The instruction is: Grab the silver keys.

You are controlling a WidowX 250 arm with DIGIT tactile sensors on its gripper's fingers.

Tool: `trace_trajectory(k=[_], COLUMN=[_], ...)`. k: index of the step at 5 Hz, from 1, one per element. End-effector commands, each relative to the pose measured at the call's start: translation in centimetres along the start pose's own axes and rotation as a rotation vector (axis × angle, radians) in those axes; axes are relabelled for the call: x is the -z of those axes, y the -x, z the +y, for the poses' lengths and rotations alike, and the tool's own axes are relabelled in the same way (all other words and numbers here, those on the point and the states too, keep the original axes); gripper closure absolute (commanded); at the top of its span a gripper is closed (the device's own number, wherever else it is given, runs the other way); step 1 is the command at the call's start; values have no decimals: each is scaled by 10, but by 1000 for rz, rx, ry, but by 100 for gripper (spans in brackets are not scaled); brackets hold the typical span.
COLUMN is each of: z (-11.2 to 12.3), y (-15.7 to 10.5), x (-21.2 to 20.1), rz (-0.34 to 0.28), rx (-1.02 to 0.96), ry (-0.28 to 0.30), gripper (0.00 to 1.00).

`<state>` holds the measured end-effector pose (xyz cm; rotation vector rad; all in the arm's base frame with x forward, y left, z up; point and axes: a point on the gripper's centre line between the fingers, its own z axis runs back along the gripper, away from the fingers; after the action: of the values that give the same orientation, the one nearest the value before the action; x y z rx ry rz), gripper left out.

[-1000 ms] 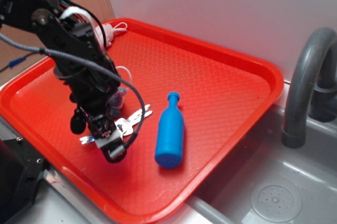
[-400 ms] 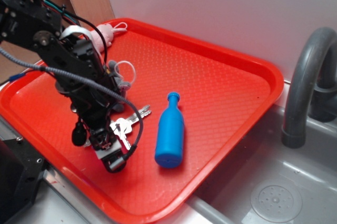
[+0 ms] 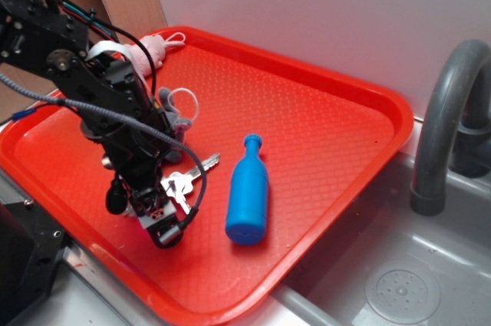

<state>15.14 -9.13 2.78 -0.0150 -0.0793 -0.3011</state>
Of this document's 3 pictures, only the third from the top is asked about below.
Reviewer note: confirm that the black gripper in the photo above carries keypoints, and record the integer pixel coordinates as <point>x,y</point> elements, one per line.
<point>137,160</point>

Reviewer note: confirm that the silver keys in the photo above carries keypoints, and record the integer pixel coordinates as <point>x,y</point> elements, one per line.
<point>178,185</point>

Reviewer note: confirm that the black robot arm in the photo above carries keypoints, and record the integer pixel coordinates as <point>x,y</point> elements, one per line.
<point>132,121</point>

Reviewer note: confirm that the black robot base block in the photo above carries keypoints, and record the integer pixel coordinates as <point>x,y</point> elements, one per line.
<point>32,244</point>

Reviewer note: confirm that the grey plush bunny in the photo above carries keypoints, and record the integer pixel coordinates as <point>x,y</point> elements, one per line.
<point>174,111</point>

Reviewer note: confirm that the blue plastic bottle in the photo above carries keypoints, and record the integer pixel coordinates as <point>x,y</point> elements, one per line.
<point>246,218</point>

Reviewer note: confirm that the pink plush toy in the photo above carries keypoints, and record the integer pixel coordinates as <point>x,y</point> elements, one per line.
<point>157,46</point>

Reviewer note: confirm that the orange plastic tray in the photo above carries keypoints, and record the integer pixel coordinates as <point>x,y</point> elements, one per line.
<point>238,85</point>

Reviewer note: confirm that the sink drain cover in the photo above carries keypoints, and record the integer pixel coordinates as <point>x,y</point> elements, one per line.
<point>402,295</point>

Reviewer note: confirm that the grey toy faucet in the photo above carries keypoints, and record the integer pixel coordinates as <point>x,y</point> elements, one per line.
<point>455,135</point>

